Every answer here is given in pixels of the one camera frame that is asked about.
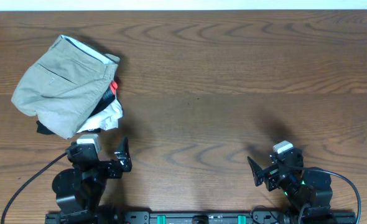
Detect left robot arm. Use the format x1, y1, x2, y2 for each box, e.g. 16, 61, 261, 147
45, 134, 132, 224

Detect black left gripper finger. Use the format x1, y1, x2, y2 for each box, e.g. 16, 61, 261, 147
119, 158, 132, 172
114, 137, 129, 159

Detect red garment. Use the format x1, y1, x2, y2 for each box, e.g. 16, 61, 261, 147
109, 81, 118, 95

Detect black garment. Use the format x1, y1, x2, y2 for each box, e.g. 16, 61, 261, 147
36, 87, 116, 135

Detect white bottom garment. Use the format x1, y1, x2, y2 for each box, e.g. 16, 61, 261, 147
77, 99, 123, 133

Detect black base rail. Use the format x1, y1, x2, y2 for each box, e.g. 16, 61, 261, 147
45, 210, 356, 224

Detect khaki grey shorts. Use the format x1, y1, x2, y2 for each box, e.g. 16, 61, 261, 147
11, 35, 120, 139

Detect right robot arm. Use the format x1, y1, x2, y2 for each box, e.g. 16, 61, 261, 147
248, 146, 333, 223

